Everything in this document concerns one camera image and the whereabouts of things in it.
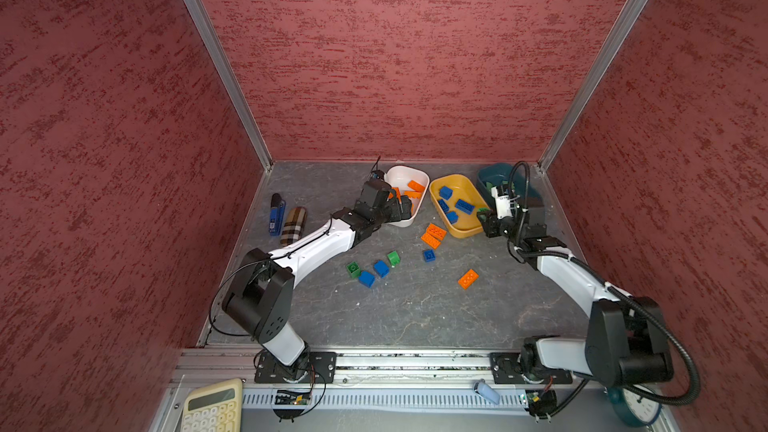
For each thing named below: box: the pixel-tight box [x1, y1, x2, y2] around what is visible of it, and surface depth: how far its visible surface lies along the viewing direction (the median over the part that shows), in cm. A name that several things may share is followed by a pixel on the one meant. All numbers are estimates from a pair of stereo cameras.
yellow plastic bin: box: [429, 174, 462, 238], surface depth 109 cm
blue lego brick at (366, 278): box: [358, 270, 375, 288], surface depth 91 cm
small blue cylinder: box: [473, 378, 500, 405], surface depth 71 cm
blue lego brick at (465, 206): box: [456, 199, 475, 215], surface depth 108 cm
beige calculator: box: [181, 378, 243, 432], surface depth 68 cm
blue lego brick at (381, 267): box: [373, 260, 390, 278], surface depth 94 cm
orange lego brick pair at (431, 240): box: [420, 232, 442, 250], surface depth 99 cm
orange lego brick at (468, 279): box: [457, 268, 479, 290], surface depth 91 cm
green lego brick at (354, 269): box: [346, 261, 361, 279], surface depth 89 cm
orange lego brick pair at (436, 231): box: [426, 223, 447, 241], surface depth 101 cm
